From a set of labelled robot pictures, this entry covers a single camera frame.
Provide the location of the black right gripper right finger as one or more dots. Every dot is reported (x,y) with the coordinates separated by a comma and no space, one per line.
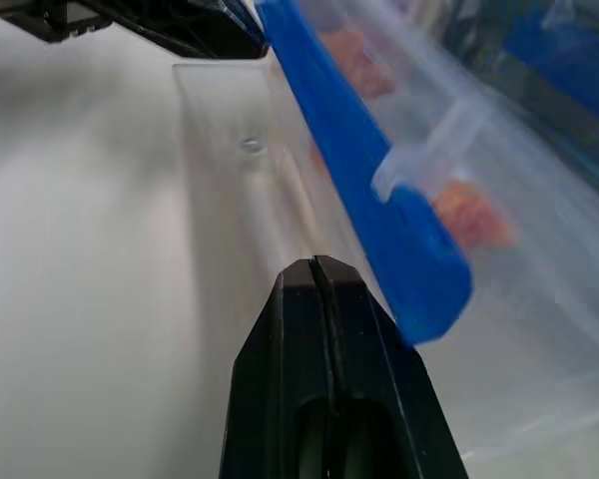
(379,399)

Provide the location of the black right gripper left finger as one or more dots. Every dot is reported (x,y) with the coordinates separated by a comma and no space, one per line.
(274,379)

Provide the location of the clear zip bag blue seal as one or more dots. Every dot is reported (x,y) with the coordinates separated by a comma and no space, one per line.
(429,164)

